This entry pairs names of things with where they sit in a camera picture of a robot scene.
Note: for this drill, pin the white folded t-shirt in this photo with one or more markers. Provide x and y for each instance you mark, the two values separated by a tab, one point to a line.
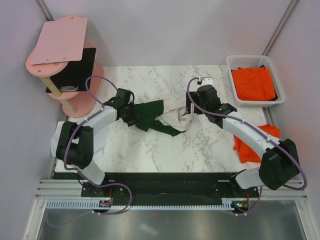
86	134

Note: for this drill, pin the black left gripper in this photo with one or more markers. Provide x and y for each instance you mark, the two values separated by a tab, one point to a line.
132	119

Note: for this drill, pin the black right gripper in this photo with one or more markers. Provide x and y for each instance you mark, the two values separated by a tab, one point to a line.
188	104

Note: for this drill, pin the orange t-shirt in basket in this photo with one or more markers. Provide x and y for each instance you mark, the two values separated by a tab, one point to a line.
253	84

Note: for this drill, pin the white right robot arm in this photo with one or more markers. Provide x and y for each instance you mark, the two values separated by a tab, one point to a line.
279	158

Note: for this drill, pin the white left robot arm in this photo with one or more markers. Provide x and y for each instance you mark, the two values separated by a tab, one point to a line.
83	162

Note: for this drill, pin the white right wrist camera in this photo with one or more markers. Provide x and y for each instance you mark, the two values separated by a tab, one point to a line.
205	81

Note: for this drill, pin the pink clipboard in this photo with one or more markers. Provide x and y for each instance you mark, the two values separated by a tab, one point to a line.
60	41

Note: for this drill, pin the white slotted cable duct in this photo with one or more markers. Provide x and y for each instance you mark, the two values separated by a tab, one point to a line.
77	204

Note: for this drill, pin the white plastic basket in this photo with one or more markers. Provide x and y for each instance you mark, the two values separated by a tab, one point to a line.
254	61

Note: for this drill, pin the cream and green t-shirt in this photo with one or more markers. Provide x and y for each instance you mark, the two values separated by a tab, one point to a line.
168	116

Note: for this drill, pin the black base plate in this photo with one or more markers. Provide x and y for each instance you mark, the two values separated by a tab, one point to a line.
170	188

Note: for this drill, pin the black clipboard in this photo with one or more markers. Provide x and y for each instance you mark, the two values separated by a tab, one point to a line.
73	77

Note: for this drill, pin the pink tiered shelf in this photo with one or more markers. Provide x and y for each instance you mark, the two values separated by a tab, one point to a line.
66	64

